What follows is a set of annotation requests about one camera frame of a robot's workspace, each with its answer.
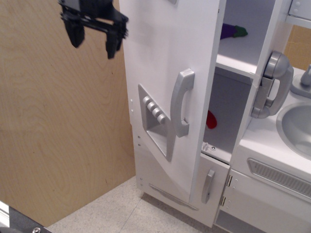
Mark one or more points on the grey toy faucet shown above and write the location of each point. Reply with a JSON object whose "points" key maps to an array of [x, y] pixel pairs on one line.
{"points": [[301, 84]]}

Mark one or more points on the grey toy telephone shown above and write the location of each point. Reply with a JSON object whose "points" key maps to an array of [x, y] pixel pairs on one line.
{"points": [[274, 87]]}

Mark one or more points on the white toy fridge door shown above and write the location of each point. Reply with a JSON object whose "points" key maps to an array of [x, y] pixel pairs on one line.
{"points": [[170, 57]]}

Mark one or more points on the white toy fridge cabinet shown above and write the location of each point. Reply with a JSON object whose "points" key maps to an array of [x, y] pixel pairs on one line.
{"points": [[240, 66]]}

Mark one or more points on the grey ice dispenser panel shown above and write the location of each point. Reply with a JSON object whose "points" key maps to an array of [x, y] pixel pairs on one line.
{"points": [[157, 124]]}

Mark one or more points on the white toy kitchen counter unit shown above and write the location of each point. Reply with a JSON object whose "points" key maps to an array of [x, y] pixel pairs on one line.
{"points": [[255, 205]]}

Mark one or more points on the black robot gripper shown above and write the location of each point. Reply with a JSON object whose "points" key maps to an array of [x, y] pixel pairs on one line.
{"points": [[100, 15]]}

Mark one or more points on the red toy food slice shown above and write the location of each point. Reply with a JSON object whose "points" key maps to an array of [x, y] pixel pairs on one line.
{"points": [[211, 121]]}

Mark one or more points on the black base with screw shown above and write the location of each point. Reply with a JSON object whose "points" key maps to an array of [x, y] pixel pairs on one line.
{"points": [[13, 221]]}

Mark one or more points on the grey freezer door handle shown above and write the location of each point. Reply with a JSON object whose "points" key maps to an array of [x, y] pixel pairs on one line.
{"points": [[207, 186]]}

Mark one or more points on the white upper cabinet corner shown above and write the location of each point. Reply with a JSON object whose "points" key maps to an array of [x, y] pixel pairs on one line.
{"points": [[300, 13]]}

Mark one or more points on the grey vent panel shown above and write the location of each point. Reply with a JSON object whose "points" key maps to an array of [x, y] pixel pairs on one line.
{"points": [[280, 177]]}

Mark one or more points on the grey fridge door handle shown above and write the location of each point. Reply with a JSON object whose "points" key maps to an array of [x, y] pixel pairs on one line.
{"points": [[184, 83]]}

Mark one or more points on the white lower freezer door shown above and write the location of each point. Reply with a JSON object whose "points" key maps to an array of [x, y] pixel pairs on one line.
{"points": [[153, 180]]}

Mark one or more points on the purple toy eggplant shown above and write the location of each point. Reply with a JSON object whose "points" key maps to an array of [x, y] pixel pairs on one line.
{"points": [[233, 31]]}

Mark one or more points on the grey toy sink basin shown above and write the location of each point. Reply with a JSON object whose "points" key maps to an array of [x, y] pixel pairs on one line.
{"points": [[293, 125]]}

